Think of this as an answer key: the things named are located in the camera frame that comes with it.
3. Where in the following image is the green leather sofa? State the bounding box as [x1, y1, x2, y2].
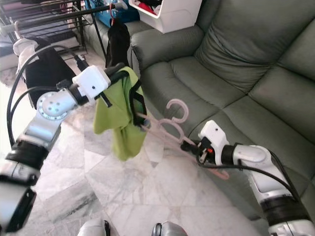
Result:
[84, 0, 315, 223]

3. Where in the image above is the red plastic hanger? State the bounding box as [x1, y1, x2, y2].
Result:
[109, 4, 120, 26]

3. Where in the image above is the grey robot left foot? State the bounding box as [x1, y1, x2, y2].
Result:
[79, 219, 112, 236]

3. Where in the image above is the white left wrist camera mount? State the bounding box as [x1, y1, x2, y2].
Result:
[74, 65, 112, 104]

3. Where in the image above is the white lidded storage box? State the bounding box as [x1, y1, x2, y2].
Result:
[129, 0, 203, 34]

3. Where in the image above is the white and black garment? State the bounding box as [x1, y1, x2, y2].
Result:
[14, 37, 77, 110]

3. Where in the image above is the pale pink plastic hanger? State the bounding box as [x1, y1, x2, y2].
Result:
[14, 21, 26, 41]

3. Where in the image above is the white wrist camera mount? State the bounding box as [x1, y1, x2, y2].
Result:
[198, 119, 230, 153]
[74, 65, 112, 104]

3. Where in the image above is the lime green garment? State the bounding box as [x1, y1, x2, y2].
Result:
[94, 66, 149, 162]

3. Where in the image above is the black metal drying rack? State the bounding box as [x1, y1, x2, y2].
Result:
[0, 0, 128, 56]

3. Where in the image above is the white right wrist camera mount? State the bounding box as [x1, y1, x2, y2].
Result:
[198, 119, 230, 153]

